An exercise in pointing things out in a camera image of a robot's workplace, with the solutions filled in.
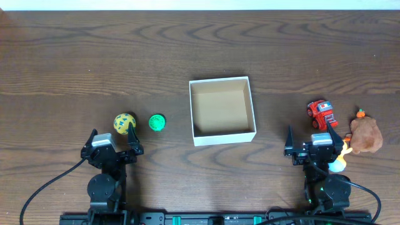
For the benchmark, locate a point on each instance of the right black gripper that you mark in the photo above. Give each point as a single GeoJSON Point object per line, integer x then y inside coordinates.
{"type": "Point", "coordinates": [300, 155]}

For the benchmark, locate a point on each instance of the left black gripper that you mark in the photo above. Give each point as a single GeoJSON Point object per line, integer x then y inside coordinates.
{"type": "Point", "coordinates": [112, 155]}

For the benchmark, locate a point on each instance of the yellow ball with blue marks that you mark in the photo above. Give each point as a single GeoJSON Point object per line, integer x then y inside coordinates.
{"type": "Point", "coordinates": [122, 121]}

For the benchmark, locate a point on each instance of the orange duck toy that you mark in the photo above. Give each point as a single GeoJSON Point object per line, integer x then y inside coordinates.
{"type": "Point", "coordinates": [339, 164]}

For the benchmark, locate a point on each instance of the red toy truck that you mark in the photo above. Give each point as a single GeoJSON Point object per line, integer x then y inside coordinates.
{"type": "Point", "coordinates": [321, 112]}

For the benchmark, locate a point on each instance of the green ridged ball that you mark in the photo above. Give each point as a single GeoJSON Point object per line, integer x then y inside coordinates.
{"type": "Point", "coordinates": [157, 122]}

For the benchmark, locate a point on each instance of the brown plush toy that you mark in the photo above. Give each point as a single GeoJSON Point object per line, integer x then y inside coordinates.
{"type": "Point", "coordinates": [365, 134]}

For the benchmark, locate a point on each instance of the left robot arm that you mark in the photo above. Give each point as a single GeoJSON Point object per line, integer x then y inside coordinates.
{"type": "Point", "coordinates": [107, 190]}

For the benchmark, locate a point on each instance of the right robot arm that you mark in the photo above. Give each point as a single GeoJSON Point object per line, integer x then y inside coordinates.
{"type": "Point", "coordinates": [327, 193]}

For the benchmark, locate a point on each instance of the white cardboard box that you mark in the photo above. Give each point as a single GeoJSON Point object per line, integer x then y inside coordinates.
{"type": "Point", "coordinates": [222, 111]}

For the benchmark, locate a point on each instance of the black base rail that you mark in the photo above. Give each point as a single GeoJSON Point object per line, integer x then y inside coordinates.
{"type": "Point", "coordinates": [160, 218]}

